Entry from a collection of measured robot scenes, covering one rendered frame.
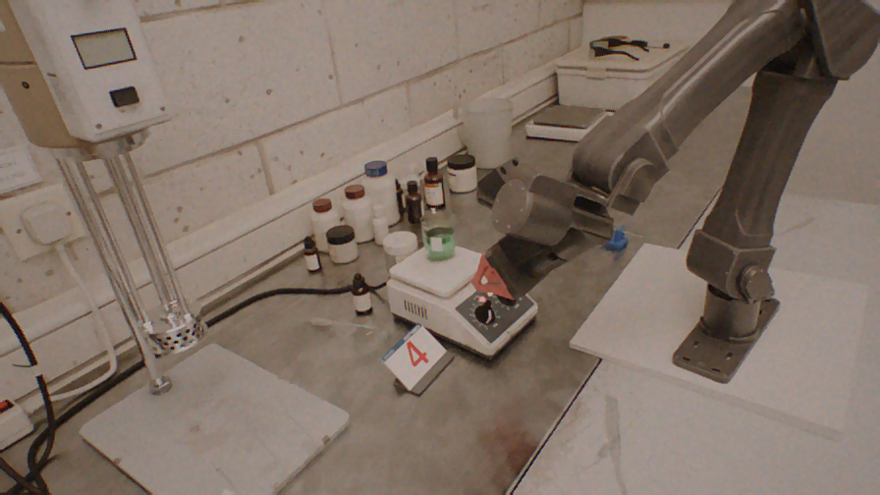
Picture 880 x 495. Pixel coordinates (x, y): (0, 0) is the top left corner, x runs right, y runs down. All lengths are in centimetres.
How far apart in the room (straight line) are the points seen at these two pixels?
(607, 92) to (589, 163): 127
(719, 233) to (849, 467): 27
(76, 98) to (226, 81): 55
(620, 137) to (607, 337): 35
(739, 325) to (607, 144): 34
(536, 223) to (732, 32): 27
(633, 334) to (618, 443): 19
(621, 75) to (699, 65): 120
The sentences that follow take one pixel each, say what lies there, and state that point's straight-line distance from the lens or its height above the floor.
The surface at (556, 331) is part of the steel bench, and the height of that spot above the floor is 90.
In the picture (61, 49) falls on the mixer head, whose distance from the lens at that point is 56.
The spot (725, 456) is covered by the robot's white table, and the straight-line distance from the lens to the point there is 75.
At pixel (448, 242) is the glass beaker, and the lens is 87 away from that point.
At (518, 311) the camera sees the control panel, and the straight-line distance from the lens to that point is 86.
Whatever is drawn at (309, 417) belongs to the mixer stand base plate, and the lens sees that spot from 78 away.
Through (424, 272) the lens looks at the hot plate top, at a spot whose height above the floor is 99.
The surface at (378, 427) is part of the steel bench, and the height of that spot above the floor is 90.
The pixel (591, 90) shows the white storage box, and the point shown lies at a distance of 190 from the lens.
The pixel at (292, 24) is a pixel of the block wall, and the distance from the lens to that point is 118.
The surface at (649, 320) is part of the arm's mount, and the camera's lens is 90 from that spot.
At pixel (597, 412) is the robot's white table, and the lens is 76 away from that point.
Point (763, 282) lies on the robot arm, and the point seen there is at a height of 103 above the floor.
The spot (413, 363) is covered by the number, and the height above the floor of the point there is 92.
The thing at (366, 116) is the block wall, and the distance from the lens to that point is 133.
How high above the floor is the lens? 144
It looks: 29 degrees down
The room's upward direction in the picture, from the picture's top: 6 degrees counter-clockwise
